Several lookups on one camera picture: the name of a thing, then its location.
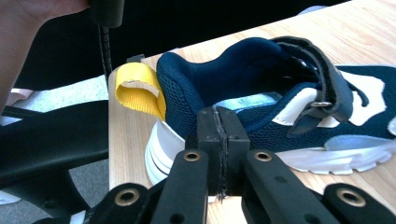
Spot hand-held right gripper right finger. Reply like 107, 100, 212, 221
218, 106, 340, 224

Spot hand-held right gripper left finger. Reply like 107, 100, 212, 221
150, 106, 224, 224

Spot navy and white sneaker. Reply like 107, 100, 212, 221
114, 35, 396, 203

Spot pale pink object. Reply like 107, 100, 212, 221
0, 88, 34, 106

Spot black chair base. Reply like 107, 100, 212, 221
0, 99, 110, 220

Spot left hand-held gripper cable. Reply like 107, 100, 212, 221
97, 25, 114, 87

